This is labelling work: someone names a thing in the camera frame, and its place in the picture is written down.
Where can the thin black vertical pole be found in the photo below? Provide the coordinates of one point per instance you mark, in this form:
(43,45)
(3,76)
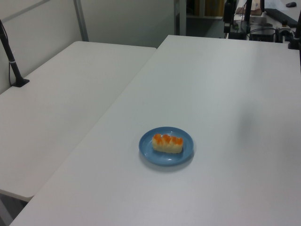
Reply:
(247,10)

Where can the grey metal partition post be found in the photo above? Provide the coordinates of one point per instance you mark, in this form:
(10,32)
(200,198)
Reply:
(81,20)

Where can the toy bread with orange topping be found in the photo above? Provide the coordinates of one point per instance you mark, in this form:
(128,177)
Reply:
(167,143)

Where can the blue round plate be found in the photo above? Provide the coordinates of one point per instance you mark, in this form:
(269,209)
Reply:
(150,153)

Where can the black camera stand with base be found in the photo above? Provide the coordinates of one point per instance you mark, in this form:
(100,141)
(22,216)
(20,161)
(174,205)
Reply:
(13,66)

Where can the dark computer mouse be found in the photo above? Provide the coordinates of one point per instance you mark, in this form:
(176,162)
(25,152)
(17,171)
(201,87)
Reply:
(291,4)

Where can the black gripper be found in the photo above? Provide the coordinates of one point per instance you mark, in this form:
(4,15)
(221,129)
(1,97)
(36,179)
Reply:
(229,10)

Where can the black clamp camera stand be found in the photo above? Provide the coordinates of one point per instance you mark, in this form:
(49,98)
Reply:
(294,41)

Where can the yellow wooden cabinet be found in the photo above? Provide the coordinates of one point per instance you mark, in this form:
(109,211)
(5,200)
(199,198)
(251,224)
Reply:
(212,7)

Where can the black keyboard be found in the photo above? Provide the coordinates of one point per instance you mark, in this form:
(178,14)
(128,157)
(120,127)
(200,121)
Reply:
(281,16)

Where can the black electronics box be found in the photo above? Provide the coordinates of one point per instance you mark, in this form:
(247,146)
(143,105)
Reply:
(261,34)

